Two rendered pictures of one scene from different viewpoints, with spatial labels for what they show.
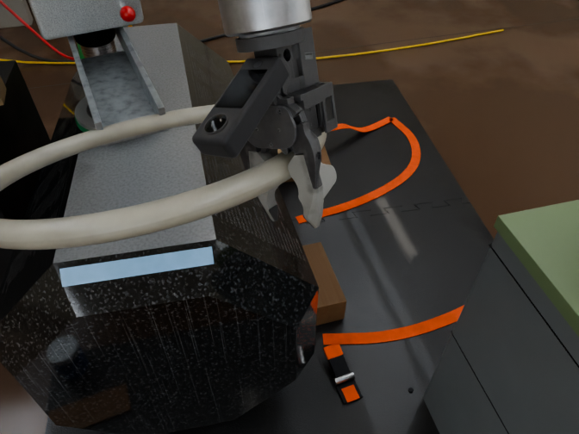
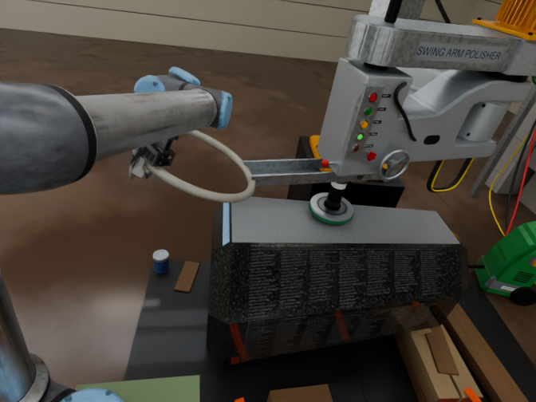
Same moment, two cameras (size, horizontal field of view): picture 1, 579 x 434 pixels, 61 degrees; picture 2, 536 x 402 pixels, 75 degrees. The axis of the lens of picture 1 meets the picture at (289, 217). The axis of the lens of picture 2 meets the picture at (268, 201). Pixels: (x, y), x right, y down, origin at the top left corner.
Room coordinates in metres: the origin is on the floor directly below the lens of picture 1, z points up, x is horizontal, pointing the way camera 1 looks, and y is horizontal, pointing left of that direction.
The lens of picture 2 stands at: (0.82, -0.91, 1.87)
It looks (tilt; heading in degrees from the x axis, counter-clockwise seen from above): 37 degrees down; 90
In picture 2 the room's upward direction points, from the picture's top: 10 degrees clockwise
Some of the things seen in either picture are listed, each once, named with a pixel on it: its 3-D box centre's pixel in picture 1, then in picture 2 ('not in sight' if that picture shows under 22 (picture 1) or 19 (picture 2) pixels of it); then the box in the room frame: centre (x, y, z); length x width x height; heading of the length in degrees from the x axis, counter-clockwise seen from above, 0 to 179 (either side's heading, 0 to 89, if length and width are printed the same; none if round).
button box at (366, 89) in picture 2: not in sight; (361, 122); (1.12, 0.34, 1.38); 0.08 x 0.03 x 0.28; 25
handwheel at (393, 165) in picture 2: not in sight; (388, 160); (1.29, 0.41, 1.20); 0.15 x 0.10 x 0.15; 25
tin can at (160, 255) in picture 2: not in sight; (161, 261); (0.19, 0.63, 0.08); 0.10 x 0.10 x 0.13
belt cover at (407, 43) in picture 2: not in sight; (455, 50); (1.45, 0.61, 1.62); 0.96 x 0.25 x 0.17; 25
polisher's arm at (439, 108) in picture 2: not in sight; (433, 125); (1.49, 0.62, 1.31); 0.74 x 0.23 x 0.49; 25
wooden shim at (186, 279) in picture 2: not in sight; (187, 276); (0.38, 0.60, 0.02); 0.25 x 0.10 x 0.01; 89
